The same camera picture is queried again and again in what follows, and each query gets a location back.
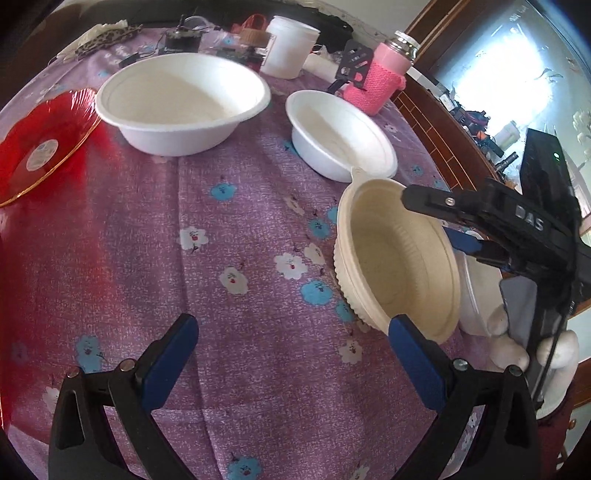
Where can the small white bottle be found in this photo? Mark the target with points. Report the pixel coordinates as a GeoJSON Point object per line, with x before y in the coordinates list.
{"type": "Point", "coordinates": [507, 134]}

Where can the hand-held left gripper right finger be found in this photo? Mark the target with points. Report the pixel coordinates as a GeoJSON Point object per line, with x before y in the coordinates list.
{"type": "Point", "coordinates": [415, 360]}

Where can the small black gadget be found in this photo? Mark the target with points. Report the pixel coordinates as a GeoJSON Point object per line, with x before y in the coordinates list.
{"type": "Point", "coordinates": [128, 60]}

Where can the purple floral tablecloth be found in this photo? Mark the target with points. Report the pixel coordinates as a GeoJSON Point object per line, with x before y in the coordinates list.
{"type": "Point", "coordinates": [231, 230]}

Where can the black sofa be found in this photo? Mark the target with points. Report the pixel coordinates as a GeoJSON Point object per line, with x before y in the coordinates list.
{"type": "Point", "coordinates": [304, 16]}

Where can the white plastic jar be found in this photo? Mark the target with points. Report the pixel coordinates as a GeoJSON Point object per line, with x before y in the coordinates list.
{"type": "Point", "coordinates": [288, 46]}

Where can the beige ribbed bowl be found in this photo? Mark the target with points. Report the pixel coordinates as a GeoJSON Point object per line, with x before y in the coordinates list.
{"type": "Point", "coordinates": [392, 258]}

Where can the leopard-print cloth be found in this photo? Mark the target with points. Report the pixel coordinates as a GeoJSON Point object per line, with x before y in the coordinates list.
{"type": "Point", "coordinates": [106, 39]}

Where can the white cloth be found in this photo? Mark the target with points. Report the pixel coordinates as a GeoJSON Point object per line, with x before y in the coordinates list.
{"type": "Point", "coordinates": [99, 30]}

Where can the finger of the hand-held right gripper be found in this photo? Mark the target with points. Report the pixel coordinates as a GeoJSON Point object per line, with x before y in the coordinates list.
{"type": "Point", "coordinates": [464, 242]}
{"type": "Point", "coordinates": [443, 202]}

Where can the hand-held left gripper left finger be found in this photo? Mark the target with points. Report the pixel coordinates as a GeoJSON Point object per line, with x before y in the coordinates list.
{"type": "Point", "coordinates": [171, 364]}

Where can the black round device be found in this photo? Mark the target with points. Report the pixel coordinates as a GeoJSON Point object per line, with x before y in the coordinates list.
{"type": "Point", "coordinates": [178, 41]}

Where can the wooden framed window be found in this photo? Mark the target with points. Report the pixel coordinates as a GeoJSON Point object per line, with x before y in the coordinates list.
{"type": "Point", "coordinates": [443, 27]}

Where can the dark jar with brown lid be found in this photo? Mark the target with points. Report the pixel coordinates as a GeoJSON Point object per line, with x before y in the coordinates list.
{"type": "Point", "coordinates": [254, 36]}

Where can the small white bowl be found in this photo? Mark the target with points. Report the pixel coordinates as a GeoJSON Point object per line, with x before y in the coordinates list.
{"type": "Point", "coordinates": [337, 129]}

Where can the white disposable bowl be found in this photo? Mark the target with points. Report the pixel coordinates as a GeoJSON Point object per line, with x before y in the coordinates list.
{"type": "Point", "coordinates": [480, 295]}

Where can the person's right hand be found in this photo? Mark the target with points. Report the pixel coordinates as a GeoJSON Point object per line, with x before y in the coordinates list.
{"type": "Point", "coordinates": [508, 353]}

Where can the red plastic bag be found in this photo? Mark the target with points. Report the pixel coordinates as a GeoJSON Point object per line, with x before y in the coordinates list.
{"type": "Point", "coordinates": [254, 21]}

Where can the large white bowl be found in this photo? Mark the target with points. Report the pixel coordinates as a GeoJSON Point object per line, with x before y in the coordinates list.
{"type": "Point", "coordinates": [184, 92]}

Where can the bottle in pink knitted sleeve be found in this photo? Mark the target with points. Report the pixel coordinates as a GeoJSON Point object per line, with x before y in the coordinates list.
{"type": "Point", "coordinates": [383, 78]}

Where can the black phone stand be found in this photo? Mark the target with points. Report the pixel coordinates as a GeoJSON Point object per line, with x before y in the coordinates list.
{"type": "Point", "coordinates": [353, 62]}

